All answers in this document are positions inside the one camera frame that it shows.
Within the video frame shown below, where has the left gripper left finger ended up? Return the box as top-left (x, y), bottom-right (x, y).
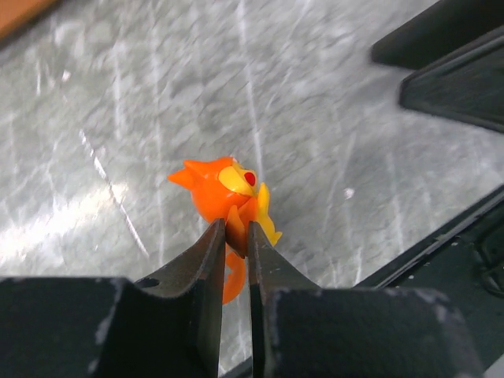
top-left (1, 220), bottom-right (225, 377)

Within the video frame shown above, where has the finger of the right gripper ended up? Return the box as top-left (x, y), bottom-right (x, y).
top-left (398, 35), bottom-right (503, 133)
top-left (371, 0), bottom-right (503, 69)

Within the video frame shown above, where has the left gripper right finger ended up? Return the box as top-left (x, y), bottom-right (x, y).
top-left (248, 223), bottom-right (484, 377)

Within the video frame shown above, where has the orange dragon toy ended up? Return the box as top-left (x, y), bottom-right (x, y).
top-left (167, 156), bottom-right (283, 305)

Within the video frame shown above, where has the orange wooden three-tier shelf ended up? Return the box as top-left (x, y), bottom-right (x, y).
top-left (0, 0), bottom-right (57, 39)

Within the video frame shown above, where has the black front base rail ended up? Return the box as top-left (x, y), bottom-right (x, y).
top-left (220, 184), bottom-right (504, 378)

